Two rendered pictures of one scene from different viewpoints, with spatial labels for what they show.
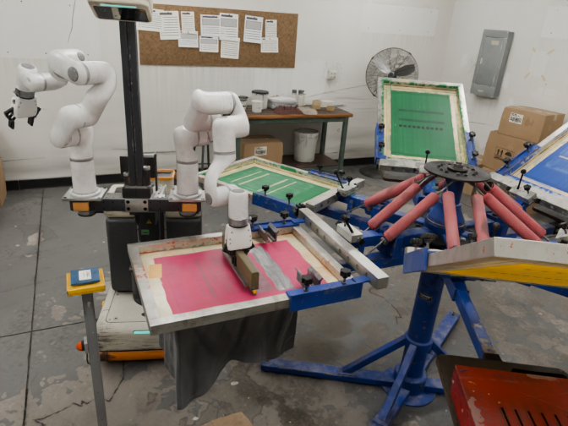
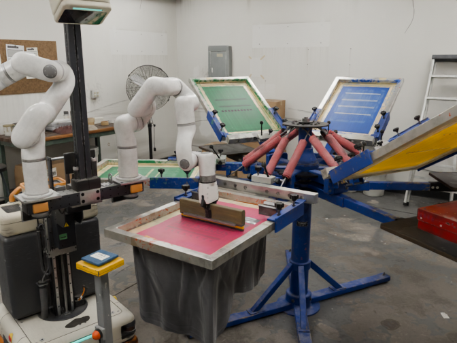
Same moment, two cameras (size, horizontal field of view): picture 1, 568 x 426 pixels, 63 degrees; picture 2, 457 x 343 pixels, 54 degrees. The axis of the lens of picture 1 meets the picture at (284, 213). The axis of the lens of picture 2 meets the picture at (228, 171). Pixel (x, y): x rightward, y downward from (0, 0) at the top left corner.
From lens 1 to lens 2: 1.14 m
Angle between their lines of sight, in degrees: 30
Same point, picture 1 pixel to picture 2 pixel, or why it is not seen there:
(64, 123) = (37, 120)
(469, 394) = (441, 214)
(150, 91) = not seen: outside the picture
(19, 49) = not seen: outside the picture
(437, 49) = (171, 65)
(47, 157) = not seen: outside the picture
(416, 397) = (309, 308)
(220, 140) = (187, 113)
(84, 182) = (43, 181)
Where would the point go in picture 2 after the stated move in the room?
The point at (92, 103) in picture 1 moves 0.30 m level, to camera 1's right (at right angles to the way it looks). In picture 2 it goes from (59, 99) to (130, 96)
